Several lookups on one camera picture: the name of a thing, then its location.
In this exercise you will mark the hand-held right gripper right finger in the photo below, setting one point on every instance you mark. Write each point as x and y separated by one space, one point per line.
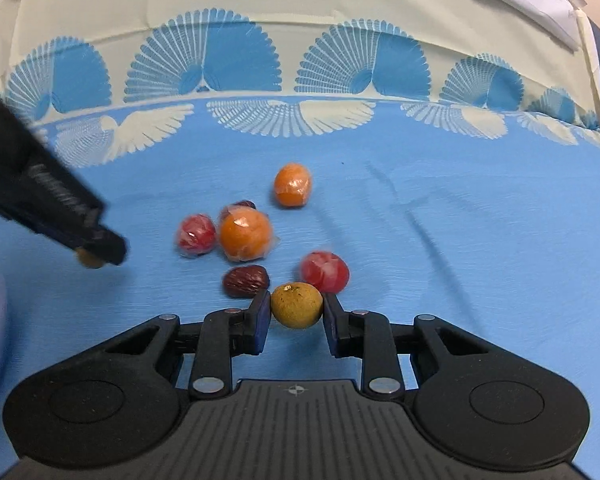
330 327

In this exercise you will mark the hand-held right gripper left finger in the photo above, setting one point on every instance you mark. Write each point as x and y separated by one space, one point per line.
263 321

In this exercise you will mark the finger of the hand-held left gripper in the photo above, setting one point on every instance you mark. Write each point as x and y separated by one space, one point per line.
107 247

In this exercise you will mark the small yellow-brown longan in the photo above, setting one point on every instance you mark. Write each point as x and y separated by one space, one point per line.
89 260

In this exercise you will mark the dark red jujube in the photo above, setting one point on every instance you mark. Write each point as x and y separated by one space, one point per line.
245 204
246 281

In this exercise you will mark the oval orange kumquat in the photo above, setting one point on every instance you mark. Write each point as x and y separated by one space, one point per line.
292 185

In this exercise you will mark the wrapped red fruit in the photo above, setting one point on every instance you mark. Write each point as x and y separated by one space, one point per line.
196 235
326 271

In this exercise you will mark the round wrapped orange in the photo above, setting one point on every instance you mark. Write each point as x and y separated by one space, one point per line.
245 235

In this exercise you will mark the blue and cream printed tablecloth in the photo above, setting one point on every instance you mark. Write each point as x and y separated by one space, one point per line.
429 260

